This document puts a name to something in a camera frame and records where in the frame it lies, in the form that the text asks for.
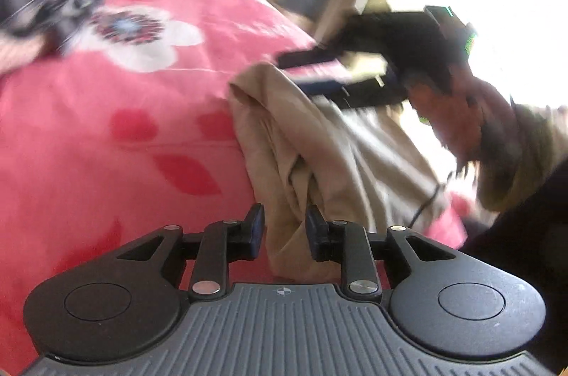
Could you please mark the person's dark clothing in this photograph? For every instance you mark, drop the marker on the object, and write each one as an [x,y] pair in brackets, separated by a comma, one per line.
[532,269]

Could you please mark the fluffy beige houndstooth sweater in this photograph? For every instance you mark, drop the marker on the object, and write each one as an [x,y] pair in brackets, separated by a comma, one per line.
[17,52]

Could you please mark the pink floral blanket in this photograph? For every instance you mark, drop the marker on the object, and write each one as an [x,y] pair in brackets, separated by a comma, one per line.
[88,181]

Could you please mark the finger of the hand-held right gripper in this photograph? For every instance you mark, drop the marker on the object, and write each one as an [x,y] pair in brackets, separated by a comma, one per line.
[328,85]
[310,59]

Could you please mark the person's right forearm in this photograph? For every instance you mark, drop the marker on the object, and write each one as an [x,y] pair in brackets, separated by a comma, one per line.
[532,150]

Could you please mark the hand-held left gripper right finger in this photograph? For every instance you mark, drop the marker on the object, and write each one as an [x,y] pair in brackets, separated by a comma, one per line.
[314,234]

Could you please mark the person's right hand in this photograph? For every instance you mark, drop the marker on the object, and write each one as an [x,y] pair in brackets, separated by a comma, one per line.
[475,123]

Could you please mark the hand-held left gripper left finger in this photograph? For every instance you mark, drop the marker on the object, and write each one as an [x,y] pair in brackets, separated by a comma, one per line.
[257,232]

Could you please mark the beige pants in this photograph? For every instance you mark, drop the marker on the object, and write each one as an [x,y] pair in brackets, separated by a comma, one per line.
[319,145]

